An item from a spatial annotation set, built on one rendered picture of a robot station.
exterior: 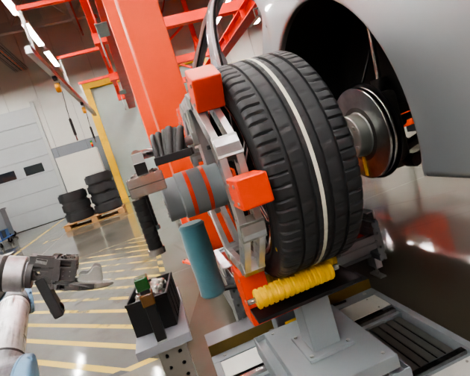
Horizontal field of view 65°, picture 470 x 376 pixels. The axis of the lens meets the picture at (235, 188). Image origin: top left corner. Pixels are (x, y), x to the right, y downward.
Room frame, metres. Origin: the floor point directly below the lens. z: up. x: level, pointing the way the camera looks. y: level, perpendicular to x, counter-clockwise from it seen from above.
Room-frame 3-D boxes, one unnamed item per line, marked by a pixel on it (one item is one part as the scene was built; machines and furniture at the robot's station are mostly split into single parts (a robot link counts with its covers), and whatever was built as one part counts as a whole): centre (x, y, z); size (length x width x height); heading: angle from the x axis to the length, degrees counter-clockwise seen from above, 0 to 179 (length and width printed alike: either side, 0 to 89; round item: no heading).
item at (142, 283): (1.07, 0.35, 0.64); 0.04 x 0.04 x 0.04; 12
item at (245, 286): (1.14, 0.00, 0.48); 0.16 x 0.12 x 0.17; 102
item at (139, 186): (0.93, 0.21, 0.93); 0.09 x 0.05 x 0.05; 102
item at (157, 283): (1.24, 0.38, 0.51); 0.20 x 0.14 x 0.13; 3
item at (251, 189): (0.83, -0.03, 0.85); 0.09 x 0.08 x 0.07; 12
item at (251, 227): (1.13, 0.04, 0.85); 0.54 x 0.07 x 0.54; 12
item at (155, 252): (0.92, 0.24, 0.83); 0.04 x 0.04 x 0.16
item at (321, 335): (1.17, -0.13, 0.32); 0.40 x 0.30 x 0.28; 12
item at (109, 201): (9.15, 3.47, 0.55); 1.40 x 0.80 x 1.09; 101
